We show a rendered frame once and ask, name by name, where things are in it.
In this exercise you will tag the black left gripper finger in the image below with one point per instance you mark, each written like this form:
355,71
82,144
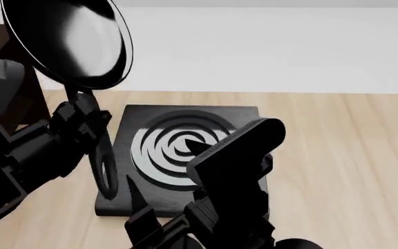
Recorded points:
62,111
92,114

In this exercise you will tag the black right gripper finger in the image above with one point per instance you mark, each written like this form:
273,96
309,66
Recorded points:
199,147
142,215

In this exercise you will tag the black frying pan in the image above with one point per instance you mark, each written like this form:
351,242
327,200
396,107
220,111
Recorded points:
71,39

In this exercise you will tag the black electric stove burner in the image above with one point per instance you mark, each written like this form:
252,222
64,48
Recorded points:
157,158

